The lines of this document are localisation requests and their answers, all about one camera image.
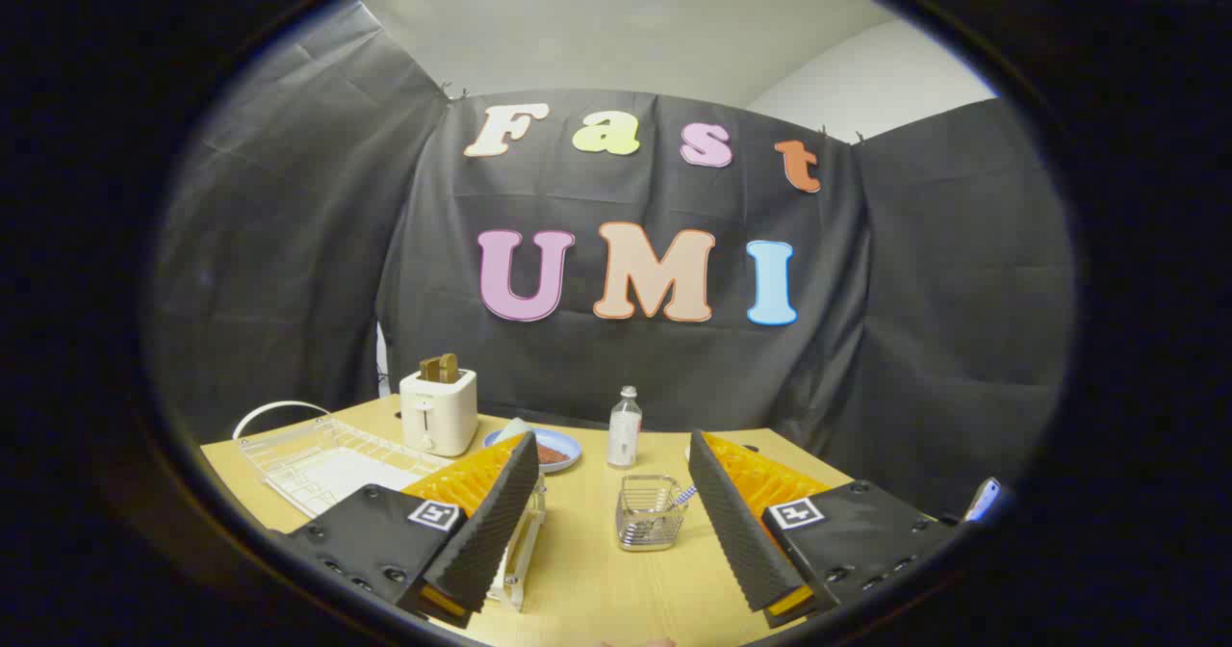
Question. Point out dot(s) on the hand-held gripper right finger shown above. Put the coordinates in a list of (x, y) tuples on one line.
[(731, 522)]

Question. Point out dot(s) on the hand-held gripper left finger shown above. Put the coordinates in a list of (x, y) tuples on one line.
[(500, 512)]

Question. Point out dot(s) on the pale green plate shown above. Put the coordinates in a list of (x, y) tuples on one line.
[(515, 427)]

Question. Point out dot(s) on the small blue plate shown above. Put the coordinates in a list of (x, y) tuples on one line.
[(566, 443)]

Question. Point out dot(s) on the brown meat patty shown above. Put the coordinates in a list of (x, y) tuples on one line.
[(551, 454)]

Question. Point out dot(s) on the white toaster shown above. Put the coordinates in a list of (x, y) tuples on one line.
[(438, 416)]

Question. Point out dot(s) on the clear plastic bottle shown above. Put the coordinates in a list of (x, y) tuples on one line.
[(624, 435)]

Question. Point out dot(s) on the brown toast slice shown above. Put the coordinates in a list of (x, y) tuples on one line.
[(440, 369)]

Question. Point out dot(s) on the black backdrop cloth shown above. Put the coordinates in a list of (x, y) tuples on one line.
[(866, 339)]

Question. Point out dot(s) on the smartphone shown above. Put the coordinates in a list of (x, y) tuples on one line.
[(982, 500)]

